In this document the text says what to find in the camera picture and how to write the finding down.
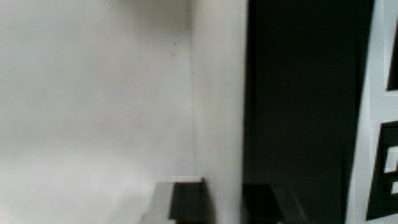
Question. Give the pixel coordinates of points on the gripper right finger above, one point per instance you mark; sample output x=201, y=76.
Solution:
x=272, y=205

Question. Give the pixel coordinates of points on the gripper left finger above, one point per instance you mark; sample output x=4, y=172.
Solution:
x=180, y=204

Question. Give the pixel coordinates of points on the white square tabletop tray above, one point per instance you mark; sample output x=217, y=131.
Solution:
x=121, y=106

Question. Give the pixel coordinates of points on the white sheet with markers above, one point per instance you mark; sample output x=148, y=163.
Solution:
x=372, y=208

